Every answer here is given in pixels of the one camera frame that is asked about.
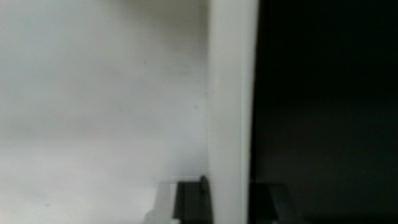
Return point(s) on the white square tabletop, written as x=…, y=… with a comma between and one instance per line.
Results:
x=124, y=108

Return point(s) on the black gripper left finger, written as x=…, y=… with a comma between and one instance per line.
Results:
x=181, y=203

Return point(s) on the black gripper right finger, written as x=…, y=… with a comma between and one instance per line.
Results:
x=272, y=209

